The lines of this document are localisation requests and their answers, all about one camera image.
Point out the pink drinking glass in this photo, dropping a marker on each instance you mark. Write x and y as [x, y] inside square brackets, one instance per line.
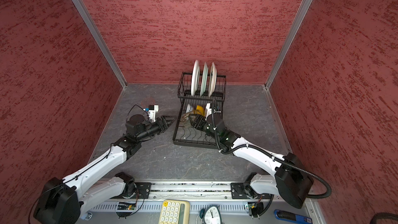
[146, 102]

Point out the lavender white bowl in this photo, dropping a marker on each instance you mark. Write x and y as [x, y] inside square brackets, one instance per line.
[208, 110]

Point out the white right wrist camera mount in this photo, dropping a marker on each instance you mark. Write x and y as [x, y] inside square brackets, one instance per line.
[216, 108]

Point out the amber drinking glass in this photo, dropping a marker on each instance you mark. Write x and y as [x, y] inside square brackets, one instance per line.
[187, 120]

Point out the aluminium corner post right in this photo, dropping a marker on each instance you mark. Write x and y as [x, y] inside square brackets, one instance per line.
[297, 21]

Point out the aluminium corner post left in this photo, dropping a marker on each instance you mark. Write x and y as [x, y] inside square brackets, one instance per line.
[84, 13]

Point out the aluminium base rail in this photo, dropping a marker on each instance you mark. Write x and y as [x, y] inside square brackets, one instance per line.
[229, 196]

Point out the blue handled tool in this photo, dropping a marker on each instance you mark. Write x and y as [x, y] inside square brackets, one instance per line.
[292, 217]

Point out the black wire dish rack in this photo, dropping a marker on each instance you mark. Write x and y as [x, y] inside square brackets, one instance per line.
[190, 128]

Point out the white plate blue rim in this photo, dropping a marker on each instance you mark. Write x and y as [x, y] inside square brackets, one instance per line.
[195, 77]

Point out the cream plate gold rim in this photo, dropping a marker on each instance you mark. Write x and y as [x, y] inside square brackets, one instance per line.
[213, 79]

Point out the mint green plate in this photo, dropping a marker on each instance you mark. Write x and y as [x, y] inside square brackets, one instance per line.
[204, 79]

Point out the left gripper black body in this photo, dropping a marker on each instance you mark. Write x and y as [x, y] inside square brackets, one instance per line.
[156, 128]

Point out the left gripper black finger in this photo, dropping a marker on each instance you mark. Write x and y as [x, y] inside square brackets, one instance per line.
[166, 125]
[168, 120]

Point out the blue floral white bowl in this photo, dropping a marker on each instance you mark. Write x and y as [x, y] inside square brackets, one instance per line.
[190, 109]

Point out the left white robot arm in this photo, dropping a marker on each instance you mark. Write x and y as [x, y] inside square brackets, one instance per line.
[66, 200]

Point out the aluminium corner post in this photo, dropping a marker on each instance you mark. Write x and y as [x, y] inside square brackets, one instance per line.
[84, 13]
[297, 21]

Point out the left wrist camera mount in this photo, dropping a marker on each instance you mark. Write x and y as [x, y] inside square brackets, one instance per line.
[151, 111]

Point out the yellow bowl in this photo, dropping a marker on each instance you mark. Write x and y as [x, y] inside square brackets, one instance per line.
[200, 110]

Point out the teal alarm clock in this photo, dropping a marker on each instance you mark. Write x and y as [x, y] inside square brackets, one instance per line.
[210, 215]

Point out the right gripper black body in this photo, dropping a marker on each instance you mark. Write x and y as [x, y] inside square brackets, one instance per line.
[208, 129]

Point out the yellow calculator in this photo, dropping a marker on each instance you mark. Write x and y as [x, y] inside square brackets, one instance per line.
[174, 212]

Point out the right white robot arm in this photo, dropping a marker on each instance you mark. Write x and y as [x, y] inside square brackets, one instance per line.
[289, 179]

